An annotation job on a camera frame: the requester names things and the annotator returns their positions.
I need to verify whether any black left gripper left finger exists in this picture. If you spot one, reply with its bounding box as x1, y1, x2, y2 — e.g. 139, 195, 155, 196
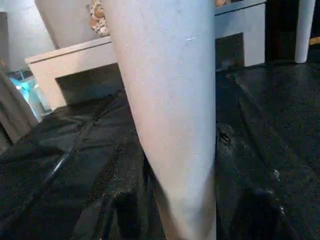
74, 149, 168, 240

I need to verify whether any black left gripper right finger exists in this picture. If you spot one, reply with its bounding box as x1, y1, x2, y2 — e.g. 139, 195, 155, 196
216, 123, 301, 240

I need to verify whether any black mat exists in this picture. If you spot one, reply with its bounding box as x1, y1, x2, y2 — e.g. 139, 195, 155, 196
0, 59, 320, 240

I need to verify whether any grey curtain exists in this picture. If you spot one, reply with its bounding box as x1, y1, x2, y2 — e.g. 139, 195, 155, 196
0, 67, 38, 151

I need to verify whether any blue white plastic bag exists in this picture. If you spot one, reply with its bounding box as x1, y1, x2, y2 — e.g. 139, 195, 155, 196
9, 71, 46, 118

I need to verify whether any white cabinet with glass doors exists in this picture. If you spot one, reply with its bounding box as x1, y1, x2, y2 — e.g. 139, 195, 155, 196
24, 0, 267, 111

